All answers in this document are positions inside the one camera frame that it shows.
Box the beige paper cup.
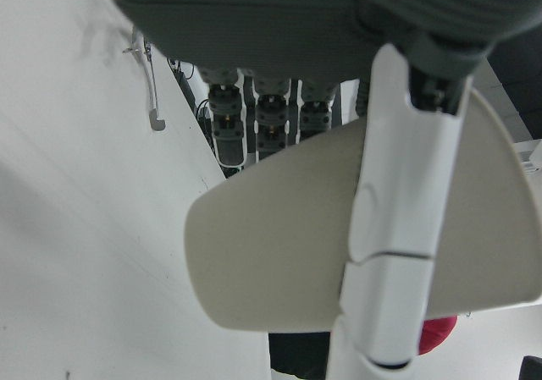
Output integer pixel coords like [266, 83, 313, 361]
[184, 87, 542, 333]

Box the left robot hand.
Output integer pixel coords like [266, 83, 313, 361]
[95, 0, 542, 380]

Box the red round object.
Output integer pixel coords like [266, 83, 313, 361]
[418, 315, 459, 356]

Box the reacher grabber with green handle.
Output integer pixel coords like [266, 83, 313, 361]
[121, 26, 167, 132]

